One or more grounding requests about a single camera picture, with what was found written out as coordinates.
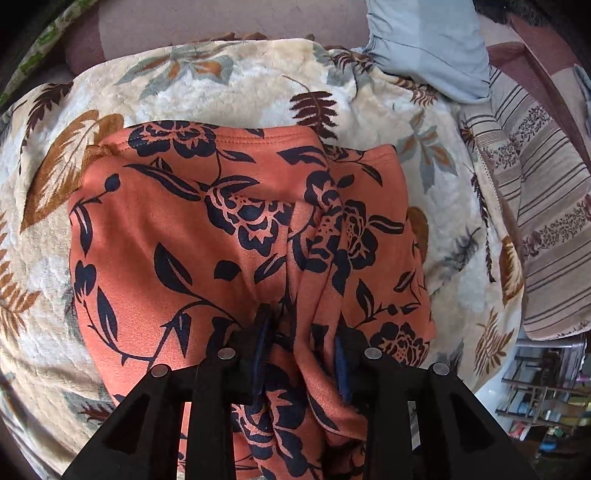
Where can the mauve bed sheet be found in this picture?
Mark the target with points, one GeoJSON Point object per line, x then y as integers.
{"type": "Point", "coordinates": [184, 23]}

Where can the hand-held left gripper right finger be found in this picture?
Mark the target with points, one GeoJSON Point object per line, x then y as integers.
{"type": "Point", "coordinates": [344, 364]}

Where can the metal shelf rack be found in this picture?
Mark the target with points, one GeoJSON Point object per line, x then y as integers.
{"type": "Point", "coordinates": [531, 392]}

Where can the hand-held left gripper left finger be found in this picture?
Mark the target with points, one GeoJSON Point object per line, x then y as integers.
{"type": "Point", "coordinates": [261, 355]}

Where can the striped floral cloth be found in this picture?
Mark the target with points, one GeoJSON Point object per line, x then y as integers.
{"type": "Point", "coordinates": [554, 184]}

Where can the green checked pillow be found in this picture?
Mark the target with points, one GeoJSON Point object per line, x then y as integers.
{"type": "Point", "coordinates": [30, 57]}

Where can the light blue pillow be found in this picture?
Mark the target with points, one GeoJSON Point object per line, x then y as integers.
{"type": "Point", "coordinates": [425, 46]}

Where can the cream leaf print blanket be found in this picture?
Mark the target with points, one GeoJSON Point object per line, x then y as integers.
{"type": "Point", "coordinates": [207, 92]}

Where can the orange floral print garment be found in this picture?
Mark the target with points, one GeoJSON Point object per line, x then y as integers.
{"type": "Point", "coordinates": [184, 207]}

